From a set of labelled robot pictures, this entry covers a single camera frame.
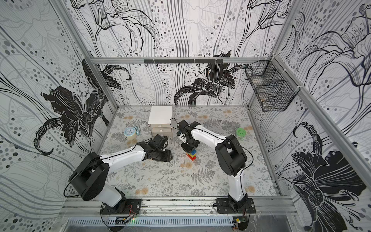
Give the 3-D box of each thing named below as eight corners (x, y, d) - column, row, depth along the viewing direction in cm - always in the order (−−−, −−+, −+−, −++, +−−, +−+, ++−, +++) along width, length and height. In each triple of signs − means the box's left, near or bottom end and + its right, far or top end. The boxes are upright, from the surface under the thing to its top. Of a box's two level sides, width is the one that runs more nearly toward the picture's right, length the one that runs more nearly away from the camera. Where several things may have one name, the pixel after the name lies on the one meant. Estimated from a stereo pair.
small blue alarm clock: (124, 139, 101) (121, 136, 97) (127, 130, 106) (125, 126, 103) (137, 139, 101) (135, 136, 97) (140, 130, 106) (138, 126, 102)
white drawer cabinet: (151, 137, 102) (146, 125, 90) (155, 119, 113) (151, 105, 101) (172, 137, 102) (169, 124, 90) (173, 119, 113) (171, 105, 101)
